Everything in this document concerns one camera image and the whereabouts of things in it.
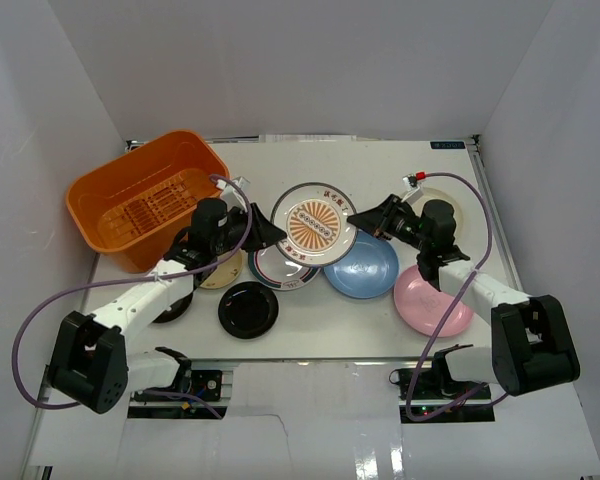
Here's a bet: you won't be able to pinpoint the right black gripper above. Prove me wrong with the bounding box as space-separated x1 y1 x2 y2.
347 195 431 253

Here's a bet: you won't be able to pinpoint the green rimmed white plate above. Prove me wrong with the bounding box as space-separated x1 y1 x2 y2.
247 246 321 291

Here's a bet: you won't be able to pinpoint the blue plastic plate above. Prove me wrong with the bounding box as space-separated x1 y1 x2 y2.
323 231 400 299

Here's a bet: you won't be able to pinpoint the large orange sunburst plate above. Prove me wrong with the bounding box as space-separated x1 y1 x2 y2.
270 182 357 268

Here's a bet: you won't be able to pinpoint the cream white plate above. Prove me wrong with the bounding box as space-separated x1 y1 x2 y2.
401 187 464 239

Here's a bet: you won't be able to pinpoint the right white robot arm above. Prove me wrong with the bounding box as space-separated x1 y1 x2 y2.
348 195 581 399

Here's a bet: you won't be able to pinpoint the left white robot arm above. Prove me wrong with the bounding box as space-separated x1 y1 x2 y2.
48 198 287 414

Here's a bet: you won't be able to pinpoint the orange plastic bin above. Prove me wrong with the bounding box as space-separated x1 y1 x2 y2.
66 130 230 273

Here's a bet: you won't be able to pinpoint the beige small plate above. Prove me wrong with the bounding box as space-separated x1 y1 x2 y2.
200 250 244 290

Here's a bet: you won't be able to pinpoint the black plate centre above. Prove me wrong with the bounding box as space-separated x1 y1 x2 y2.
218 281 279 340

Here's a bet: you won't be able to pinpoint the black plate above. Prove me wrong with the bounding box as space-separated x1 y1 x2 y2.
218 281 279 340
153 294 193 324

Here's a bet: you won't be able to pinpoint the blue label sticker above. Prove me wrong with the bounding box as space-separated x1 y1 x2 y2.
430 141 466 150

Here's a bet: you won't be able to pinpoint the white paper sheets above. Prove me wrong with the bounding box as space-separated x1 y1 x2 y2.
258 134 357 143

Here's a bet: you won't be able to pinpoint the pink plastic plate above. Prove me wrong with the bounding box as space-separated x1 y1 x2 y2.
393 266 474 338

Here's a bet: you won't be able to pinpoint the black plate left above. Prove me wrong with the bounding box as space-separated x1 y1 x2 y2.
153 294 193 324

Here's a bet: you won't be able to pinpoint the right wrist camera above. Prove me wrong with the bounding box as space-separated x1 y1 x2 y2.
401 172 427 204

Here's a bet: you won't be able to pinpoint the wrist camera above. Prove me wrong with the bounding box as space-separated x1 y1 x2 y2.
401 172 427 204
216 176 250 211

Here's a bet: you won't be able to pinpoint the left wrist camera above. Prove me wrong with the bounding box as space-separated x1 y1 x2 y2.
216 176 250 211

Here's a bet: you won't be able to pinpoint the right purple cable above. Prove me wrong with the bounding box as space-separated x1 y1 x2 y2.
404 172 509 424

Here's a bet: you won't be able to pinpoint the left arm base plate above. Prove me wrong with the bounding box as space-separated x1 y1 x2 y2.
125 367 223 404

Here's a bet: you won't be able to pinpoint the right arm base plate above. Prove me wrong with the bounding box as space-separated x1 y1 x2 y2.
388 368 495 425

